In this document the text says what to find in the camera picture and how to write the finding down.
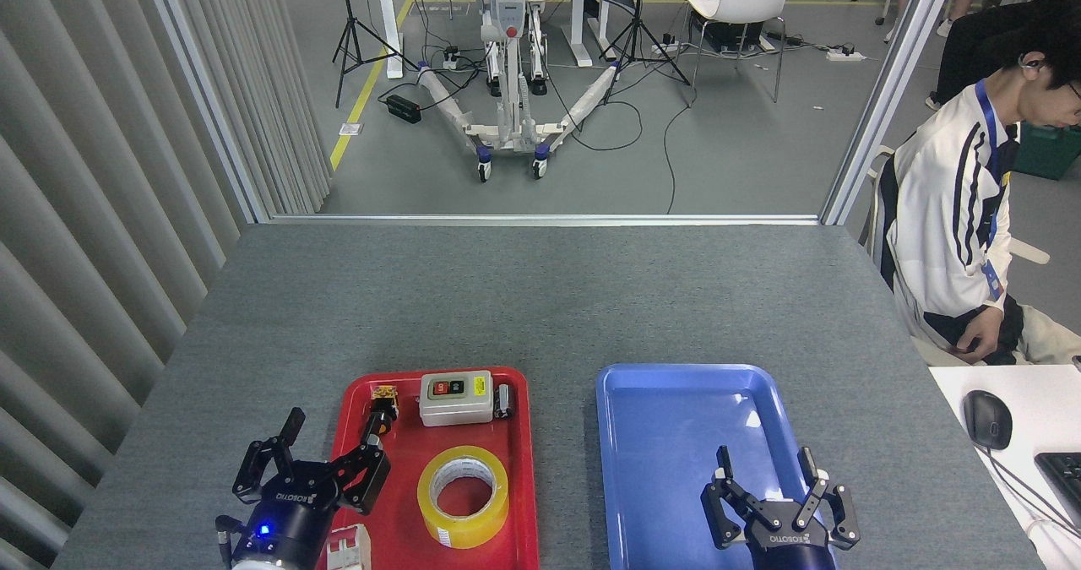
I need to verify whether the white circuit breaker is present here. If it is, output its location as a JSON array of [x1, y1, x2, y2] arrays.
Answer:
[[325, 524, 372, 570]]

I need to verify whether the green bin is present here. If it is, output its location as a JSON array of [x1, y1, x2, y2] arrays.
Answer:
[[1012, 122, 1081, 181]]

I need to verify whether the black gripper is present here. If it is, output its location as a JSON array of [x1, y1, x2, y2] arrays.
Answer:
[[701, 446, 861, 570], [232, 408, 391, 570]]

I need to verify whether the white chair with armrest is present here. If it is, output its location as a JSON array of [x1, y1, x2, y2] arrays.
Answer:
[[860, 144, 1052, 368]]

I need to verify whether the black mouse cable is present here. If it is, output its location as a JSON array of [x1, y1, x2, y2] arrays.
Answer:
[[984, 448, 1081, 546]]

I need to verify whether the blue plastic tray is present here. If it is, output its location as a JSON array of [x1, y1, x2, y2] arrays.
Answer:
[[595, 363, 841, 570]]

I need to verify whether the silver rail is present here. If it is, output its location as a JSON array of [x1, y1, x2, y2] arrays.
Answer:
[[270, 214, 822, 226]]

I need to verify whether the red plastic tray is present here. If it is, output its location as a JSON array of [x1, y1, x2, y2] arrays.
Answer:
[[325, 366, 540, 570]]

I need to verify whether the black floor cable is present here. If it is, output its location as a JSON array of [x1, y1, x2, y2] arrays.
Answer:
[[540, 80, 693, 214]]

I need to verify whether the white stand on wheels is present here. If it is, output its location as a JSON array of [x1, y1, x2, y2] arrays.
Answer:
[[416, 0, 622, 182]]

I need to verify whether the black keyboard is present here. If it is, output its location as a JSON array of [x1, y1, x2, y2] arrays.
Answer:
[[1035, 452, 1081, 529]]

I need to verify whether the white desk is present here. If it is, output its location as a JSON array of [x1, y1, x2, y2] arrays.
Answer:
[[929, 365, 1081, 570]]

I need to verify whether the black computer mouse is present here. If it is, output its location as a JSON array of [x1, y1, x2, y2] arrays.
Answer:
[[964, 390, 1013, 451]]

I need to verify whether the white push button switch box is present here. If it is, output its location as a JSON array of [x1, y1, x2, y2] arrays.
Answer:
[[419, 371, 495, 427]]

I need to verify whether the person's hand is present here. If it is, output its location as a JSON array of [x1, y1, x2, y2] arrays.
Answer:
[[954, 304, 1006, 364]]

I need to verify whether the person in white jacket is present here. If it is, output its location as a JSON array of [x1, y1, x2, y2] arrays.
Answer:
[[878, 4, 1081, 366]]

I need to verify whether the black tripod stand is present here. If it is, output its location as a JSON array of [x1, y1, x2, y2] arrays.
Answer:
[[601, 0, 692, 102], [332, 0, 419, 108]]

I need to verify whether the person in black trousers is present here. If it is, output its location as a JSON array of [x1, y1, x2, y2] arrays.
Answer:
[[925, 0, 1081, 111]]

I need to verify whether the yellow black push button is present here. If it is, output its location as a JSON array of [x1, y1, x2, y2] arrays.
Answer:
[[365, 385, 399, 448]]

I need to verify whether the silver post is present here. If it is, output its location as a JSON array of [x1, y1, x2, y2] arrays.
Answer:
[[139, 0, 271, 223], [819, 0, 964, 226]]

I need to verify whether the yellow tape roll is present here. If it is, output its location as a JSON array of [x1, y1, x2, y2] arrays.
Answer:
[[417, 445, 511, 550]]

